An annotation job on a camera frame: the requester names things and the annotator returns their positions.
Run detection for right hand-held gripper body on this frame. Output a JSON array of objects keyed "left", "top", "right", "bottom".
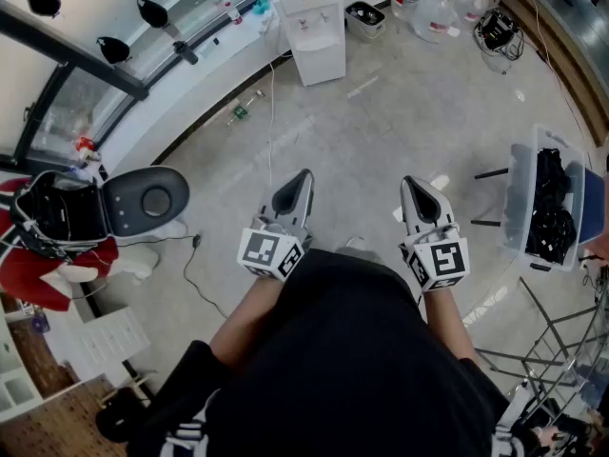
[{"left": 398, "top": 224, "right": 471, "bottom": 293}]

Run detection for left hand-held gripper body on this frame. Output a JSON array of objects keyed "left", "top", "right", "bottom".
[{"left": 236, "top": 215, "right": 314, "bottom": 283}]

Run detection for white water dispenser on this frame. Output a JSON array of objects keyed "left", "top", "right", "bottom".
[{"left": 264, "top": 0, "right": 347, "bottom": 89}]

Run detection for person's left forearm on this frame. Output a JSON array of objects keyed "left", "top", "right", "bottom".
[{"left": 208, "top": 273, "right": 286, "bottom": 373}]

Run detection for person's right forearm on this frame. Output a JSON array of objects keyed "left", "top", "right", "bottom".
[{"left": 422, "top": 287, "right": 477, "bottom": 366}]

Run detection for clear plastic storage box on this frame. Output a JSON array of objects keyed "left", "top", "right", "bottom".
[{"left": 497, "top": 122, "right": 587, "bottom": 275}]

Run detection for clear bottle green label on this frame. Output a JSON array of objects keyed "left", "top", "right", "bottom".
[{"left": 226, "top": 90, "right": 265, "bottom": 128}]

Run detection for white rounded stand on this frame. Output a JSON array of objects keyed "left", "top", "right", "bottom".
[{"left": 70, "top": 219, "right": 189, "bottom": 299}]

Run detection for person's black shirt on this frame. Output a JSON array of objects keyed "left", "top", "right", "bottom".
[{"left": 126, "top": 248, "right": 522, "bottom": 457}]

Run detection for blue lid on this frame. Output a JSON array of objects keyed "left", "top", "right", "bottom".
[{"left": 578, "top": 167, "right": 609, "bottom": 248}]

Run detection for white windowsill ledge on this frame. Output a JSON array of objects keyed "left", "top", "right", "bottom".
[{"left": 97, "top": 0, "right": 410, "bottom": 175}]

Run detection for mint green phone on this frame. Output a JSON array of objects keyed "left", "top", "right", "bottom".
[{"left": 197, "top": 35, "right": 223, "bottom": 60}]

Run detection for black insulated tumbler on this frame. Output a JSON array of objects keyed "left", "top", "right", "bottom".
[{"left": 172, "top": 39, "right": 200, "bottom": 66}]

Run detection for wooden steps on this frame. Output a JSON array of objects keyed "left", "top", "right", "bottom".
[{"left": 499, "top": 0, "right": 609, "bottom": 149}]

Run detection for black power station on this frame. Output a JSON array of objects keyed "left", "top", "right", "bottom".
[{"left": 477, "top": 10, "right": 518, "bottom": 51}]

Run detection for beige trash bin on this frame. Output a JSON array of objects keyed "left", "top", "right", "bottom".
[{"left": 344, "top": 0, "right": 387, "bottom": 43}]

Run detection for red and white packet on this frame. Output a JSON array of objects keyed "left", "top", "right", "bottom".
[{"left": 74, "top": 135, "right": 101, "bottom": 162}]

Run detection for black bag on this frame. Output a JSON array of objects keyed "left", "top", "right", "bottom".
[{"left": 93, "top": 386, "right": 158, "bottom": 445}]

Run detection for group of black hanging pouches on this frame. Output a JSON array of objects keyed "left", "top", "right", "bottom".
[{"left": 0, "top": 0, "right": 170, "bottom": 65}]

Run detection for red and white striped cloth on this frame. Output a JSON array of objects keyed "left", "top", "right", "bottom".
[{"left": 0, "top": 177, "right": 120, "bottom": 312}]

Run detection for white cubby shelf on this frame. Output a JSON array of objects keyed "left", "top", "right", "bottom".
[{"left": 0, "top": 309, "right": 47, "bottom": 416}]

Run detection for black power adapter with cable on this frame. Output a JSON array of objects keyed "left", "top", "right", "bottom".
[{"left": 111, "top": 230, "right": 230, "bottom": 321}]

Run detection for bundle of black straps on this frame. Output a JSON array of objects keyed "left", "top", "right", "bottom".
[{"left": 525, "top": 148, "right": 573, "bottom": 266}]

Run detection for grey metal wire rack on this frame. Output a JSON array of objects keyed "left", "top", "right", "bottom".
[{"left": 475, "top": 273, "right": 609, "bottom": 427}]

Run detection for thin cream cable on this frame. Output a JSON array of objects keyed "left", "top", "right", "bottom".
[{"left": 527, "top": 0, "right": 589, "bottom": 135}]

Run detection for striped shoulder strap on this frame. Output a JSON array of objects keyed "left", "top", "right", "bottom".
[
  {"left": 489, "top": 424, "right": 541, "bottom": 457},
  {"left": 159, "top": 419, "right": 213, "bottom": 457}
]

